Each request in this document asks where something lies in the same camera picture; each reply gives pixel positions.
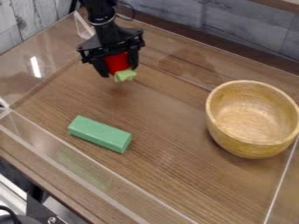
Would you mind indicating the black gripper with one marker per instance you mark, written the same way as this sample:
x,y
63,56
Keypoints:
x,y
112,40

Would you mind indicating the red plush strawberry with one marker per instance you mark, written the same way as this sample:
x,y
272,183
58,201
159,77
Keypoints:
x,y
119,67

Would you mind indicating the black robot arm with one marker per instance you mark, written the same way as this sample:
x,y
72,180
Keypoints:
x,y
102,14

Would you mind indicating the green rectangular block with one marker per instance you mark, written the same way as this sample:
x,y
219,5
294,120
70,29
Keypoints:
x,y
100,134

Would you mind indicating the clear acrylic tray walls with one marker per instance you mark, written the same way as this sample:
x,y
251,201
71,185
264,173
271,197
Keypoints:
x,y
174,178

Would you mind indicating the wooden bowl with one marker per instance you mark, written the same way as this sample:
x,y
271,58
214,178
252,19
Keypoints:
x,y
252,118

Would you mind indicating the clear acrylic corner bracket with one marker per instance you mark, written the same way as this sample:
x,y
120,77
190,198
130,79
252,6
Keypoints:
x,y
84,30

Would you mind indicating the black table clamp mount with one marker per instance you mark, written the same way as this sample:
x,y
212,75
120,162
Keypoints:
x,y
24,210

